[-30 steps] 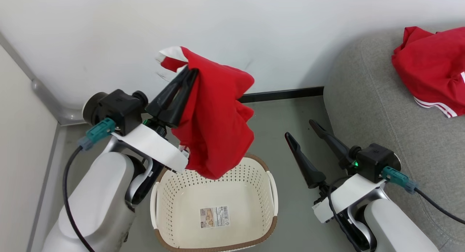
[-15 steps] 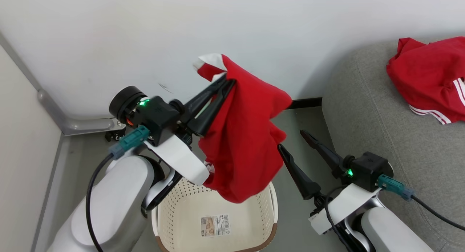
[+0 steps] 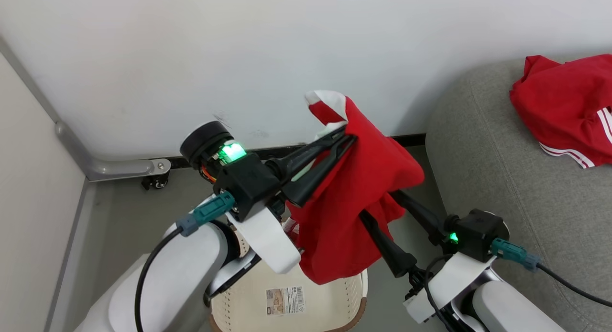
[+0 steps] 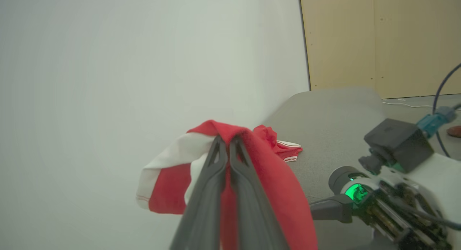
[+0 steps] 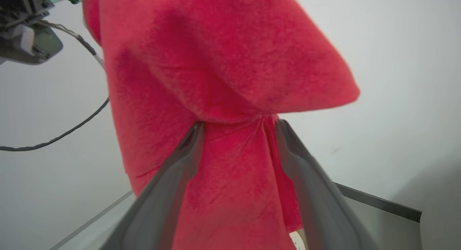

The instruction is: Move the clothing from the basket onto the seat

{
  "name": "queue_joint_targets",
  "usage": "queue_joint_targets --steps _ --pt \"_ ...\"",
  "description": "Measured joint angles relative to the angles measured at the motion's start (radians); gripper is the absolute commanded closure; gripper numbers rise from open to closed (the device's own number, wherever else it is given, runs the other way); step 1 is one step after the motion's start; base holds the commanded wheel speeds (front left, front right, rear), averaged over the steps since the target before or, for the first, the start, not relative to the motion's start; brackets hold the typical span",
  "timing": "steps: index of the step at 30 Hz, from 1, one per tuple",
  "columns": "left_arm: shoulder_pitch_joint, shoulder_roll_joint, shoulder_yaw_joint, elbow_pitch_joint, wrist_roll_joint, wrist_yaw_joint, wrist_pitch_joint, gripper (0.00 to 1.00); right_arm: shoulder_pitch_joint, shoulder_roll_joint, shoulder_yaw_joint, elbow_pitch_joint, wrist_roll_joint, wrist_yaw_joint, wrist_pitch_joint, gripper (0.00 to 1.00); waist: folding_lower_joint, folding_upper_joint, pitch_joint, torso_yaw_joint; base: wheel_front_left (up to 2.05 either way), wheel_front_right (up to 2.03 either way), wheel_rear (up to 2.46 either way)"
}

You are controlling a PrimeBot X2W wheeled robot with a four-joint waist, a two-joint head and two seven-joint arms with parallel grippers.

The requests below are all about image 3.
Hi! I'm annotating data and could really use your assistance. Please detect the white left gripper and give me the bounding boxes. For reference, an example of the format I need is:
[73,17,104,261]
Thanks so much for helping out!
[225,125,358,275]

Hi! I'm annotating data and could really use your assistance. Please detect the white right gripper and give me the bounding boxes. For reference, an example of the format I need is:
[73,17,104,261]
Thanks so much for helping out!
[359,190,499,324]

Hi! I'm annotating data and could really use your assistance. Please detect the red garment wide white band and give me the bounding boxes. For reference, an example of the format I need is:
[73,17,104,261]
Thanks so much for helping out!
[286,89,425,286]

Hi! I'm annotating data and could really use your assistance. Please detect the red garment thin white stripes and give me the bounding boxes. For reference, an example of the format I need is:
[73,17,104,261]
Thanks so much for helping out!
[509,54,612,169]

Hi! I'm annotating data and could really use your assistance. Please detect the cream perforated laundry basket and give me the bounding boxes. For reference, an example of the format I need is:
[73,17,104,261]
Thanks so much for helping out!
[209,222,369,332]

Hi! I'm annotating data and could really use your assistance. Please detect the black baseboard strip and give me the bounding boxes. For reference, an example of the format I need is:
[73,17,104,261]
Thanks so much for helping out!
[170,133,426,170]

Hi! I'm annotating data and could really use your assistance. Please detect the grey fabric sofa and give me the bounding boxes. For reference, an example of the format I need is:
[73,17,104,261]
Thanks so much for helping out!
[425,55,612,332]

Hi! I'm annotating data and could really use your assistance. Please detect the paper label sticker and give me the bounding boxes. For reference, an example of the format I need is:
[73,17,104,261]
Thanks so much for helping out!
[266,286,305,316]

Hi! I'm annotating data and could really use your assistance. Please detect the small black caster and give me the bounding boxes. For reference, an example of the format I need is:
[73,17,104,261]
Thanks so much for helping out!
[142,172,169,190]

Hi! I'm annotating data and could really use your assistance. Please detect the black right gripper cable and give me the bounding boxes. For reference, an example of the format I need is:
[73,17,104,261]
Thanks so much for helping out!
[423,255,452,332]

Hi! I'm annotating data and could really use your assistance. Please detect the teal left camera connector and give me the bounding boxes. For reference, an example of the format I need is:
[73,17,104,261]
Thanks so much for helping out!
[176,191,236,237]

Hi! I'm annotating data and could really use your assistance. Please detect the teal camera connector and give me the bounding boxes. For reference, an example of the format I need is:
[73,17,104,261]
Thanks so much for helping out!
[176,191,236,237]
[490,237,543,271]

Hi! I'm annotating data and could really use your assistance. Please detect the teal right camera connector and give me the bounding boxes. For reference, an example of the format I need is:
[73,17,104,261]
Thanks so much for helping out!
[490,237,543,271]

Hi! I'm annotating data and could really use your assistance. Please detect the black right camera cable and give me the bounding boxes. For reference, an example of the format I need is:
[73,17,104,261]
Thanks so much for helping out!
[535,263,612,308]

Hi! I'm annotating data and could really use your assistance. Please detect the black camera cable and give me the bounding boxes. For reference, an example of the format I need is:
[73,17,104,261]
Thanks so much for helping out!
[535,263,612,308]
[134,227,185,332]

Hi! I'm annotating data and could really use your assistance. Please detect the grey metal rail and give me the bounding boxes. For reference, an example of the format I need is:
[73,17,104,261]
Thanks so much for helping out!
[0,35,172,182]

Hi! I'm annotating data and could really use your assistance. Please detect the black left camera cable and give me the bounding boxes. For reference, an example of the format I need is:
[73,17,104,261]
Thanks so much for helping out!
[134,227,185,332]

